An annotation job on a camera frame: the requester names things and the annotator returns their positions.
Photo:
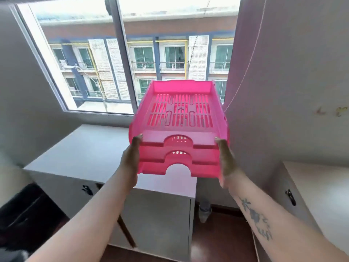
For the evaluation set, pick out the person's right hand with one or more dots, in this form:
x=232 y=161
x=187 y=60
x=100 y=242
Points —
x=228 y=167

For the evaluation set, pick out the white cabinet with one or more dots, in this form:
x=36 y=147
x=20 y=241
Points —
x=324 y=193
x=90 y=155

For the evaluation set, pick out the person's left thumb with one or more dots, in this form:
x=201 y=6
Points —
x=137 y=140

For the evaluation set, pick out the person's right thumb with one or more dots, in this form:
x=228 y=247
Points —
x=222 y=148

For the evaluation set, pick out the grey pipe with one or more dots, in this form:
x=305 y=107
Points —
x=205 y=211

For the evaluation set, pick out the pink plastic document tray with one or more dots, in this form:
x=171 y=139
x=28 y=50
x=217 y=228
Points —
x=201 y=169
x=180 y=133
x=201 y=155

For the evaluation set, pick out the person's right forearm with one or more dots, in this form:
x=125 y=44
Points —
x=272 y=226

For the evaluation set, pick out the apartment building outside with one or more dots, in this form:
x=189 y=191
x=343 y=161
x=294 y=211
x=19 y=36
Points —
x=174 y=59

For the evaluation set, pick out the person's left hand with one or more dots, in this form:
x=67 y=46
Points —
x=128 y=163

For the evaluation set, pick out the person's left forearm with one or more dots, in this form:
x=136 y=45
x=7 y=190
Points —
x=90 y=221

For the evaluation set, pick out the black chair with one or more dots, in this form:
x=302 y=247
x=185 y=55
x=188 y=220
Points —
x=24 y=218

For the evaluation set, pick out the white framed window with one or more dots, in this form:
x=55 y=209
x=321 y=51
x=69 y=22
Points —
x=122 y=51

